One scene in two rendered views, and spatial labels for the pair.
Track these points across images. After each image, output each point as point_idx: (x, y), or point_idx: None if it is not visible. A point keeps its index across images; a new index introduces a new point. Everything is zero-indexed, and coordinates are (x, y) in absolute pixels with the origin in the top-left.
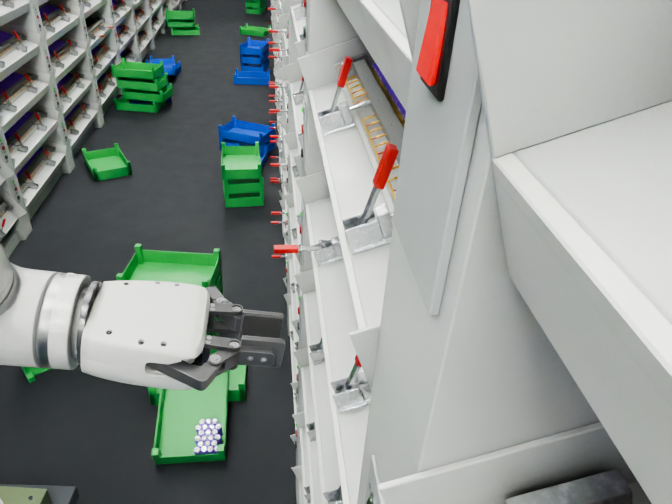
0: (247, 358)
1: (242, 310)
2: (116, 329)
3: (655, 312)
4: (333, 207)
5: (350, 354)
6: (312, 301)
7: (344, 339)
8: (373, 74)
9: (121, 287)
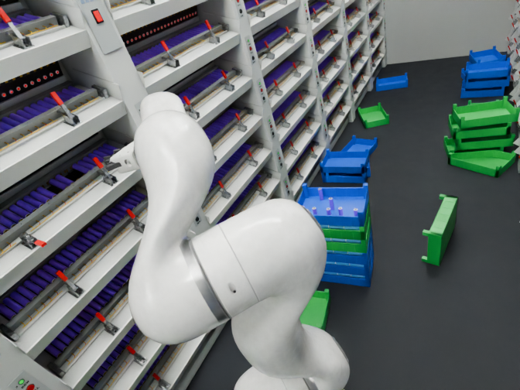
0: None
1: (110, 157)
2: None
3: (129, 13)
4: (56, 139)
5: (94, 193)
6: (32, 339)
7: (87, 200)
8: None
9: (130, 149)
